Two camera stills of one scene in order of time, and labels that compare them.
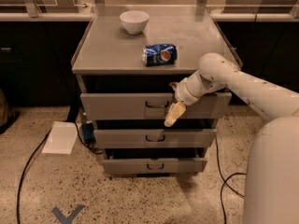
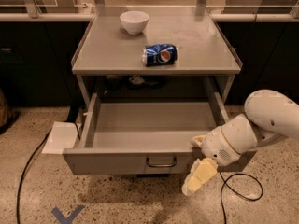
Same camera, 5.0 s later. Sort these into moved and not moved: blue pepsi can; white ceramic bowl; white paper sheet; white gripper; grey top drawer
Moved: white gripper; grey top drawer
Not moved: white ceramic bowl; blue pepsi can; white paper sheet
